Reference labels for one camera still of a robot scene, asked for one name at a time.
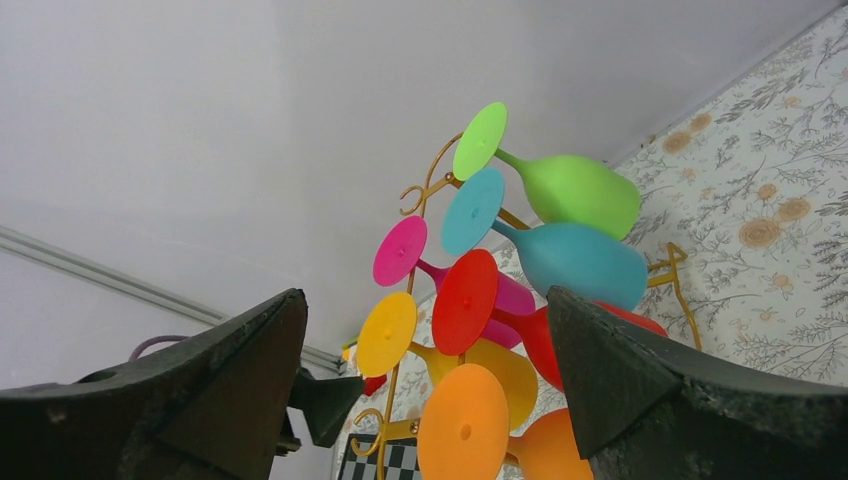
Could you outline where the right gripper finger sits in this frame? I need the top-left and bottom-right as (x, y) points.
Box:
(547, 286), (847, 479)

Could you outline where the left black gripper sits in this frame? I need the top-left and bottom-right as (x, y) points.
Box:
(1, 289), (365, 479)

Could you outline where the blue plastic wine glass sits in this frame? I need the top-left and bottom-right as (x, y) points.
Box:
(441, 168), (648, 311)

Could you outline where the orange plastic wine glass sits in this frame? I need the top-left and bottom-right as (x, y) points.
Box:
(417, 364), (594, 480)

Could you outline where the amber plastic wine glass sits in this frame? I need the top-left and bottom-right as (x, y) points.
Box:
(357, 292), (538, 429)

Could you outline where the red plastic wine glass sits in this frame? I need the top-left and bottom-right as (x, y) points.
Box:
(432, 249), (668, 392)

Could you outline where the green plastic wine glass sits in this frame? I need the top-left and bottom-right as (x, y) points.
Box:
(452, 101), (641, 240)

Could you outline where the magenta plastic wine glass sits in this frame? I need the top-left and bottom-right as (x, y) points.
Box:
(372, 215), (536, 315)

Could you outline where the gold wire glass rack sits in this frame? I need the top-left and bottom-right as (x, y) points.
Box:
(349, 132), (704, 480)

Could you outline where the black white checkerboard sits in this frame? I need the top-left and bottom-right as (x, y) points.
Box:
(337, 433), (425, 480)

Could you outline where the floral table mat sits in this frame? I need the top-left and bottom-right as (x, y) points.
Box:
(331, 6), (848, 480)

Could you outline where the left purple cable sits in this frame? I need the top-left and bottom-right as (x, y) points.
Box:
(127, 334), (193, 362)

